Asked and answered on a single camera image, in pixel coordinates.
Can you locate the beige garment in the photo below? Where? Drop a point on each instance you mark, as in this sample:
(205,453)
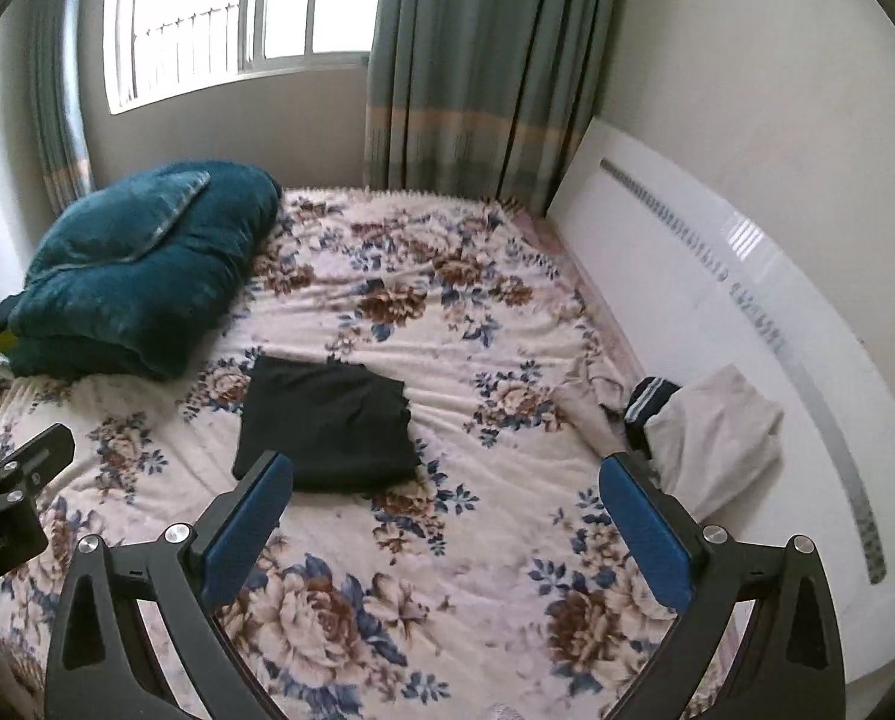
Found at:
(717,435)

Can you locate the window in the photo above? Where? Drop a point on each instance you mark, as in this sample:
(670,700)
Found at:
(230,7)

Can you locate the floral fleece blanket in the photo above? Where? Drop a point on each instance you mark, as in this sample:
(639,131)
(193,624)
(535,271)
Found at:
(455,360)

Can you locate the black white striped garment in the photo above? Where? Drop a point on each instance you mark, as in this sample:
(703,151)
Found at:
(646,401)

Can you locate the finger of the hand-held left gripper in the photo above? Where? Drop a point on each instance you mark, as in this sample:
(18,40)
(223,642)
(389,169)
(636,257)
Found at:
(35,454)

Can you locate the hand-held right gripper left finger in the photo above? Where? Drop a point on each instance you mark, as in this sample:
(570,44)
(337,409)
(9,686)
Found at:
(249,532)

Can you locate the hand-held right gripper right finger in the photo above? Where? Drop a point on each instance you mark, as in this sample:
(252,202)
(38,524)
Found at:
(646,525)

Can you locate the dark teal quilt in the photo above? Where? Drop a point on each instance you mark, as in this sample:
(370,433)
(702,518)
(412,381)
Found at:
(140,277)

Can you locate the white headboard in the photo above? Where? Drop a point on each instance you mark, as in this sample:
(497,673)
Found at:
(717,300)

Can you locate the grey-green curtain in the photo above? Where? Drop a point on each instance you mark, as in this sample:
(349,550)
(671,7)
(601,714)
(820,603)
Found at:
(492,67)
(61,90)

